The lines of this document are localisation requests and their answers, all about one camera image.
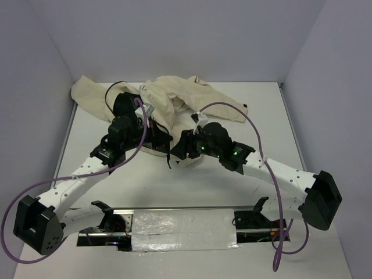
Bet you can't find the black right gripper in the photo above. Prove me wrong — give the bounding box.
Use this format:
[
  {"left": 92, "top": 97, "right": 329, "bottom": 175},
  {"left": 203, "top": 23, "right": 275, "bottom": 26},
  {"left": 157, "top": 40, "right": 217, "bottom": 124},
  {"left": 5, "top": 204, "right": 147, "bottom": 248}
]
[{"left": 170, "top": 127, "right": 221, "bottom": 159}]

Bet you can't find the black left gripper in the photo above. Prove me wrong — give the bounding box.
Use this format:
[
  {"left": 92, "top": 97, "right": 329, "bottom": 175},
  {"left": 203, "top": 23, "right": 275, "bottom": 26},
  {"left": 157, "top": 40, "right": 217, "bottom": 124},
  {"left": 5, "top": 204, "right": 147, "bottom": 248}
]
[{"left": 121, "top": 118, "right": 173, "bottom": 152}]

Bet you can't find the black zipper pull tab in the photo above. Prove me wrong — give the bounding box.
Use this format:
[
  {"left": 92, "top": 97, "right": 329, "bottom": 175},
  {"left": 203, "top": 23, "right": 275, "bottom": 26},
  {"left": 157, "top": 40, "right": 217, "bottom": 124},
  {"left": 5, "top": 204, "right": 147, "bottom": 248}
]
[{"left": 166, "top": 152, "right": 171, "bottom": 169}]

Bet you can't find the cream jacket with black zipper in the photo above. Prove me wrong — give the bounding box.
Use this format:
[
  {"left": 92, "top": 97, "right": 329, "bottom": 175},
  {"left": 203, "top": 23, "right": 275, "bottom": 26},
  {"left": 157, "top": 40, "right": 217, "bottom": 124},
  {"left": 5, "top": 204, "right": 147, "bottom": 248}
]
[{"left": 71, "top": 76, "right": 248, "bottom": 167}]

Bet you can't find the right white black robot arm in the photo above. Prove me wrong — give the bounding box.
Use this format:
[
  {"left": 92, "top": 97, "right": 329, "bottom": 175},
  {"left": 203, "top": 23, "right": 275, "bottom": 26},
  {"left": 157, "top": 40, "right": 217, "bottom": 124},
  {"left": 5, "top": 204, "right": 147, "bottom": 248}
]
[{"left": 170, "top": 122, "right": 342, "bottom": 231}]

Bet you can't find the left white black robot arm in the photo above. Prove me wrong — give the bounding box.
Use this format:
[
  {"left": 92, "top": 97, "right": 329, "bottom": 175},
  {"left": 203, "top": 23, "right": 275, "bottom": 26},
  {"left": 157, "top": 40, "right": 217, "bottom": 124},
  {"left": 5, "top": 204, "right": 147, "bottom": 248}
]
[{"left": 13, "top": 93, "right": 173, "bottom": 256}]

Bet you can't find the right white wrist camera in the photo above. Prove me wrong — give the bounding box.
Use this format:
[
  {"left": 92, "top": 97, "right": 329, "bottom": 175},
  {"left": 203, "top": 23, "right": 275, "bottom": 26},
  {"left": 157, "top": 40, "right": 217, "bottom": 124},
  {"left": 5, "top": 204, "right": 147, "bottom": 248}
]
[{"left": 191, "top": 112, "right": 208, "bottom": 126}]

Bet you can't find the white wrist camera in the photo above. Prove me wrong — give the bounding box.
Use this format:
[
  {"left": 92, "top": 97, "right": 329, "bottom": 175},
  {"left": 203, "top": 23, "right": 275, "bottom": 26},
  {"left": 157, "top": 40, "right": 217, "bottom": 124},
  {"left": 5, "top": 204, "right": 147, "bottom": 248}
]
[
  {"left": 191, "top": 112, "right": 208, "bottom": 126},
  {"left": 135, "top": 103, "right": 155, "bottom": 119}
]

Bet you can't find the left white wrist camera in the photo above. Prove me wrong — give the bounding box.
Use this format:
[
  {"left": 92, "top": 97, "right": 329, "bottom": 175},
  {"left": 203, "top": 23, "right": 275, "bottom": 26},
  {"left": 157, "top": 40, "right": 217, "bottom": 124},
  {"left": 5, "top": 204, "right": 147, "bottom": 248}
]
[{"left": 135, "top": 103, "right": 155, "bottom": 119}]

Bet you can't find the silver foil covered base rail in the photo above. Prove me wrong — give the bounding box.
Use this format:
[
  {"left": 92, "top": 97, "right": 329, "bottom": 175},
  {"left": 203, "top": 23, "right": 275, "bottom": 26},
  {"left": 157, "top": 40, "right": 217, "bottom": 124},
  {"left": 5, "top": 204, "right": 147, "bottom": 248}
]
[{"left": 77, "top": 208, "right": 280, "bottom": 252}]

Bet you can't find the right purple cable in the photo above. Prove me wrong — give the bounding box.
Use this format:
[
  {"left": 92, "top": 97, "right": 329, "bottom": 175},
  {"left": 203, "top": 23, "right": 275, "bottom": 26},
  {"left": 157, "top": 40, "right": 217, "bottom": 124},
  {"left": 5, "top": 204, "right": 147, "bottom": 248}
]
[{"left": 199, "top": 102, "right": 309, "bottom": 273}]

